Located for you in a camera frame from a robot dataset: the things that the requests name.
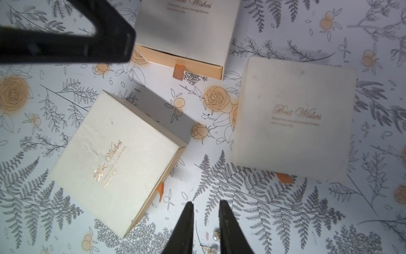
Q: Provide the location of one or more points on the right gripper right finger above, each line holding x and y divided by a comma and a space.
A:
232, 240

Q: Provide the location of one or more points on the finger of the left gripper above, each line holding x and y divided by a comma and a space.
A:
108, 28
23, 46

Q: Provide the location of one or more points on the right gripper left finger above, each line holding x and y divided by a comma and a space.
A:
181, 240

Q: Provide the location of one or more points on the pearl earrings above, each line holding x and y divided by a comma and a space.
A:
213, 246

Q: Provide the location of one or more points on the cream drawer jewelry box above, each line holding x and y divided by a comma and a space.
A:
115, 162

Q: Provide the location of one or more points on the floral table cloth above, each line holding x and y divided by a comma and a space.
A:
43, 105

